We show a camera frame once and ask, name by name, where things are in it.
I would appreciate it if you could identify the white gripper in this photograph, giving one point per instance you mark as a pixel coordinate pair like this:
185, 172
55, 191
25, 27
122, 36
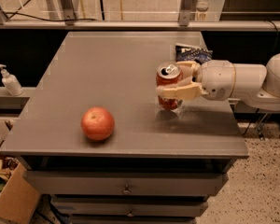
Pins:
216, 78

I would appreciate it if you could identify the red crushed coke can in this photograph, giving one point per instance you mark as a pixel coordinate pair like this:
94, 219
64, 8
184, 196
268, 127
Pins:
168, 74

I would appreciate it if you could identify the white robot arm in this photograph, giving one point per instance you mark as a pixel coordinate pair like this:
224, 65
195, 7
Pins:
256, 85

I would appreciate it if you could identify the blue chip bag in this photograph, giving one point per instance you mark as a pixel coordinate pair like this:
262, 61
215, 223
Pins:
192, 53

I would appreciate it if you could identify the red apple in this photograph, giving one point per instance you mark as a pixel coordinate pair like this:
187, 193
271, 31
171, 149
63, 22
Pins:
97, 123

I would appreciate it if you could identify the grey drawer cabinet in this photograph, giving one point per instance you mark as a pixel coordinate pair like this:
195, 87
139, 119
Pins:
173, 162

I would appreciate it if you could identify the top drawer metal knob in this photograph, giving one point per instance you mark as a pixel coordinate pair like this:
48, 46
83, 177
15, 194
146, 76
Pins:
126, 190

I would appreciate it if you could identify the drawer metal knob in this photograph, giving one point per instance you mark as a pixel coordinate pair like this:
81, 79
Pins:
130, 213
126, 190

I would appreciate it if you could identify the white pump soap bottle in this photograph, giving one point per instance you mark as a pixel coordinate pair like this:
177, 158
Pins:
10, 82

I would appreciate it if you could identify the cardboard box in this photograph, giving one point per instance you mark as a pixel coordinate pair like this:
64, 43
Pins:
18, 199

